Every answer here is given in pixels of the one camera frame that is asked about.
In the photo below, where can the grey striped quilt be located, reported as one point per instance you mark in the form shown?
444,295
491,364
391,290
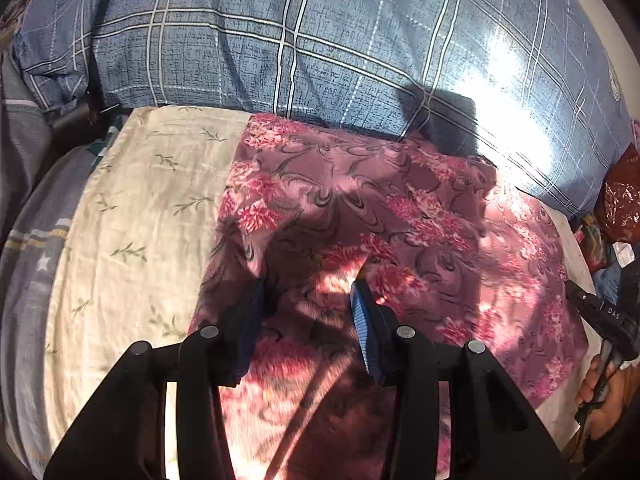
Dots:
30,285

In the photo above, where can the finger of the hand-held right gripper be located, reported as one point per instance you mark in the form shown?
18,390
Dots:
585,302

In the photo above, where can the blue plaid pillow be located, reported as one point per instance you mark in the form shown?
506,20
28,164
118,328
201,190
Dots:
250,35

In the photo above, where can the person's right hand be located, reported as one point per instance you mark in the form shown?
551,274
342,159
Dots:
607,410

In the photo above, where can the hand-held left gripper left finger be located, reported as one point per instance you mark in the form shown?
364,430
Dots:
250,315

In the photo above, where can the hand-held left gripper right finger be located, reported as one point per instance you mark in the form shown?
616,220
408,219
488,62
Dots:
365,330

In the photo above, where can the blue cloth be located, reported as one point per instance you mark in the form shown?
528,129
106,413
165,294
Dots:
607,280

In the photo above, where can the dark red plastic bag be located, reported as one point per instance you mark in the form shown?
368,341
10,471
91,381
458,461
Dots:
620,195

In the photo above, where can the pink floral garment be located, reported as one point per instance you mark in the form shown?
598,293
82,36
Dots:
400,200

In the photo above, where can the white cloth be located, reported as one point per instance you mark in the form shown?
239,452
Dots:
625,254

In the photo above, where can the white floral bed sheet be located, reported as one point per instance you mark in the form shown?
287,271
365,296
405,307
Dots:
140,240

